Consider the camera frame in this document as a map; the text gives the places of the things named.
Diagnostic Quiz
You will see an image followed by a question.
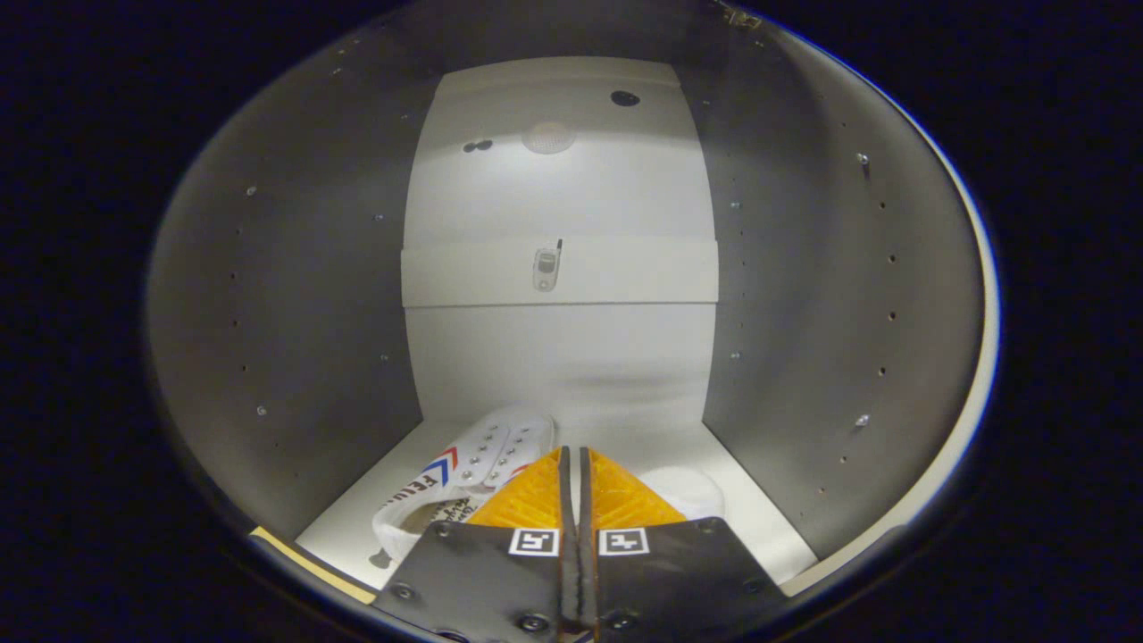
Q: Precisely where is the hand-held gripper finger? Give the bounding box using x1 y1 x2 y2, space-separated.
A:
578 447 793 643
371 447 573 643

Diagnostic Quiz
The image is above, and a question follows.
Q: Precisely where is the grey shoe cabinet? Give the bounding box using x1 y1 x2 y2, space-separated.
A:
147 0 1001 626

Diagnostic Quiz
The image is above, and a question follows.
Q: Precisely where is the white sneaker shoe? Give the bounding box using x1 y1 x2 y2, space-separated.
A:
372 406 556 565

